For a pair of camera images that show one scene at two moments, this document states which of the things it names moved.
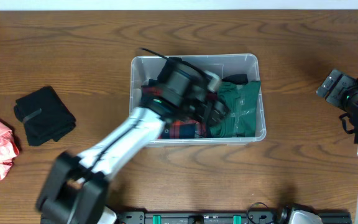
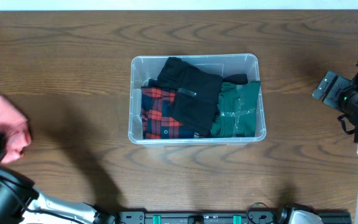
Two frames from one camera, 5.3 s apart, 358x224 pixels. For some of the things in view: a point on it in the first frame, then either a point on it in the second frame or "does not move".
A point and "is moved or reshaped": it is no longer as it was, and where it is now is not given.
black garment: x=45 y=115 is moved or reshaped
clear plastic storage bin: x=202 y=99 does not move
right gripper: x=337 y=98 does not move
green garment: x=242 y=100 does not move
